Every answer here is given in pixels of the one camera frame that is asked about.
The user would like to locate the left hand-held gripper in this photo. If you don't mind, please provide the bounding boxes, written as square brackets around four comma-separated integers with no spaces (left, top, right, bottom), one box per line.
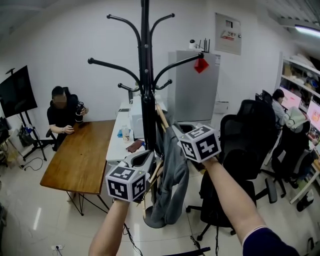
[105,149,157,203]

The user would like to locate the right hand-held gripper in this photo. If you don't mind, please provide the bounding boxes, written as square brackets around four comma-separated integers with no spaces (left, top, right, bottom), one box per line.
[172,122,222,164]

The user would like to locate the grey garment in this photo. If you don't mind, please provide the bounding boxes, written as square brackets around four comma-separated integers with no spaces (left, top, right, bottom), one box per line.
[149,126,190,226]

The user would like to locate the wooden stick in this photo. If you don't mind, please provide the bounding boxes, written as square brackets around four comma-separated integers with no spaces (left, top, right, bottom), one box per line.
[155,101,172,134]

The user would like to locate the person's right forearm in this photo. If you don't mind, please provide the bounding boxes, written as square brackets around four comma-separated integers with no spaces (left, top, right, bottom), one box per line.
[201,156,267,247]

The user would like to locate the person's left forearm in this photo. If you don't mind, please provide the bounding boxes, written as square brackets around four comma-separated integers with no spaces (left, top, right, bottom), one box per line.
[88,198,131,256]

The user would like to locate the wooden clothes hanger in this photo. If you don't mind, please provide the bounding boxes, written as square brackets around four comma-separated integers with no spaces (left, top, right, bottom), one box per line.
[136,154,165,219]

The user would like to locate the white table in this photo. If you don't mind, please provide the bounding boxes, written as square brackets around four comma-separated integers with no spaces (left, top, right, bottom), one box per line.
[105,101,161,164]

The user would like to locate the dark red wallet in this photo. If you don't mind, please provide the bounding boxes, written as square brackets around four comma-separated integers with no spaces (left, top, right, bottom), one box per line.
[125,139,145,154]

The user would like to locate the black mesh office chair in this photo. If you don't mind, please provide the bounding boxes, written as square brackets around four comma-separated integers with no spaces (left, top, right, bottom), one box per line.
[186,99,279,242]

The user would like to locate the clear water bottle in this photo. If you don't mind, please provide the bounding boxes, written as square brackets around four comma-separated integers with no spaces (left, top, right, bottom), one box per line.
[121,124,131,144]

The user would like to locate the white refrigerator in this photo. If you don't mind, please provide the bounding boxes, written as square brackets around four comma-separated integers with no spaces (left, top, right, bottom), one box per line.
[167,49,221,129]

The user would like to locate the wooden table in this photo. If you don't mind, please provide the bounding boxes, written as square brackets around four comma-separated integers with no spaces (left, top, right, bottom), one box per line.
[39,119,117,217]

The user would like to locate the red tag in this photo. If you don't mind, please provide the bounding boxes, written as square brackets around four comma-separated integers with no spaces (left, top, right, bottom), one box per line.
[193,57,210,74]

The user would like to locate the black coat rack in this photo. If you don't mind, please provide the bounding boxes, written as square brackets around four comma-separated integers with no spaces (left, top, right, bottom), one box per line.
[87,0,205,229]

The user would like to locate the light jacket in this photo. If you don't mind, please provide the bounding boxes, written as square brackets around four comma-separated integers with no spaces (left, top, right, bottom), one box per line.
[284,106,312,134]

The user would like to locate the black router with antennas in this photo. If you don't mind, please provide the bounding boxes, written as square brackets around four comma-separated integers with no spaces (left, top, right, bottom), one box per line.
[194,37,211,54]

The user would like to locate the pink lit monitor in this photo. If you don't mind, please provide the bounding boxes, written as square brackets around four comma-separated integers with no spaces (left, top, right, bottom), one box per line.
[279,86,303,111]

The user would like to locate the black screen stand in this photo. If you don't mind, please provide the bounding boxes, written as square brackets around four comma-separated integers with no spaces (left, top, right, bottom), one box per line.
[18,109,49,162]

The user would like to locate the white framed monitor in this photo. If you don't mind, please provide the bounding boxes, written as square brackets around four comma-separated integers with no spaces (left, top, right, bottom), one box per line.
[306,99,320,126]

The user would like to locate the person's shirt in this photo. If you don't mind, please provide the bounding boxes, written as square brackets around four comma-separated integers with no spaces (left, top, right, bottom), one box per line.
[241,225,301,256]

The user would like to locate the white shelf unit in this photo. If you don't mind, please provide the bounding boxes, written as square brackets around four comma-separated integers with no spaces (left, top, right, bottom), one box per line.
[279,52,320,114]

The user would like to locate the black flat screen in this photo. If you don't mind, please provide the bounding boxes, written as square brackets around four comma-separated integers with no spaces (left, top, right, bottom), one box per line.
[0,65,39,120]

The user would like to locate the long ceiling light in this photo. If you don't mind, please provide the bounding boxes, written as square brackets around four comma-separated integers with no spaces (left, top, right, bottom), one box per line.
[294,23,320,39]

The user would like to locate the white wall box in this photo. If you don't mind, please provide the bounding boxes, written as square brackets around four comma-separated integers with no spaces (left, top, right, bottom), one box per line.
[214,101,230,115]

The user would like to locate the black floor cable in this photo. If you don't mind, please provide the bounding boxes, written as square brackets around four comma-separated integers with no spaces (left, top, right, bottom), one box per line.
[122,222,144,256]

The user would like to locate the black camera with lens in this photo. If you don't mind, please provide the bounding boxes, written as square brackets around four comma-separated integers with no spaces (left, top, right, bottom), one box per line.
[74,101,87,124]

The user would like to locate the grey wall panel box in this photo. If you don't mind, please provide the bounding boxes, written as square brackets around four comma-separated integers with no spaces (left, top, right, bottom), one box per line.
[214,12,243,56]

